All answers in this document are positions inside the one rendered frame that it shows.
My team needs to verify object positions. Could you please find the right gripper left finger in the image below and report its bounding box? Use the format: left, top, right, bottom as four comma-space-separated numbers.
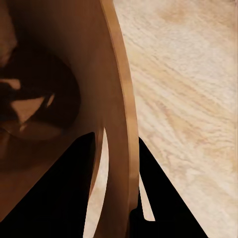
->
0, 132, 96, 238

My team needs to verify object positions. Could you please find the trash can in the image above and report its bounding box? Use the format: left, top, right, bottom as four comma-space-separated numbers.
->
0, 0, 140, 238

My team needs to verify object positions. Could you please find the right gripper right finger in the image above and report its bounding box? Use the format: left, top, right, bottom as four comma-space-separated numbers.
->
130, 138, 208, 238

